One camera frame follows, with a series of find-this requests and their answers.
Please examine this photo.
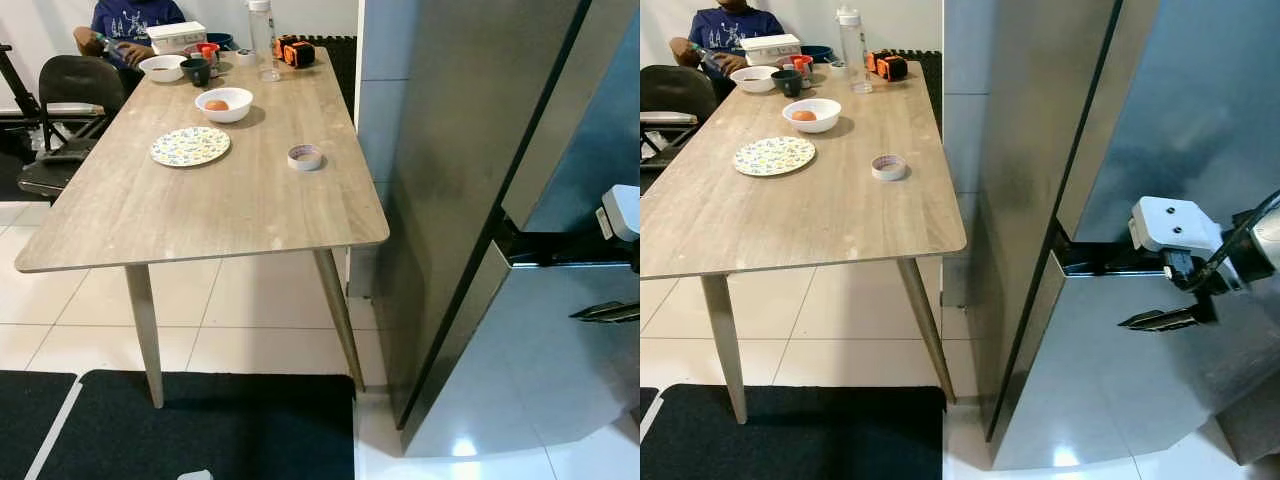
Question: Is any grey steel fridge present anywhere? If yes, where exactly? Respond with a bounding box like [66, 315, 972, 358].
[945, 0, 1280, 471]
[355, 0, 641, 459]

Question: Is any floral print plate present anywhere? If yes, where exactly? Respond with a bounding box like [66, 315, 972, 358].
[733, 136, 816, 178]
[150, 126, 232, 169]

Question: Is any wooden dining table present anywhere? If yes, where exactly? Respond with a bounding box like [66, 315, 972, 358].
[640, 58, 968, 425]
[15, 45, 391, 409]

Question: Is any black folding chair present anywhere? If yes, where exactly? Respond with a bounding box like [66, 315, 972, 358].
[18, 55, 126, 196]
[640, 65, 721, 191]

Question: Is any black floor mat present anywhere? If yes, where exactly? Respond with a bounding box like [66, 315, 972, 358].
[640, 385, 946, 480]
[0, 372, 79, 480]
[38, 370, 356, 480]

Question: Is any white ceramic bowl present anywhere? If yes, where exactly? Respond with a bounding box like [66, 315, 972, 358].
[195, 87, 255, 124]
[138, 55, 188, 83]
[730, 66, 781, 94]
[782, 98, 843, 134]

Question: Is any white lidded container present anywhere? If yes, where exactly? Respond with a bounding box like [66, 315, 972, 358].
[740, 34, 803, 67]
[146, 22, 208, 56]

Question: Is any clear water bottle white lid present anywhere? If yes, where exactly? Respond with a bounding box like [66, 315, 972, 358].
[247, 0, 281, 83]
[838, 5, 873, 95]

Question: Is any black light stand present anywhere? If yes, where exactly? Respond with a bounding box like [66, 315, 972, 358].
[0, 42, 46, 126]

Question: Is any black foam wall panel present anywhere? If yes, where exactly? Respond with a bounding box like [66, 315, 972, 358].
[310, 35, 359, 111]
[905, 50, 946, 131]

